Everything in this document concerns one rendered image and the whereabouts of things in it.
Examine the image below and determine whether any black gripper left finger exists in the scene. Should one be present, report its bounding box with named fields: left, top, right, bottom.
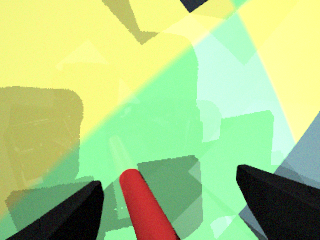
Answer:
left=5, top=180, right=104, bottom=240

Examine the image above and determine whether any red peg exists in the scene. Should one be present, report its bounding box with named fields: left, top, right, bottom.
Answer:
left=119, top=168, right=181, bottom=240

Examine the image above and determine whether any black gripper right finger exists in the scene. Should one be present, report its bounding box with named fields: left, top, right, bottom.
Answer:
left=236, top=164, right=320, bottom=240

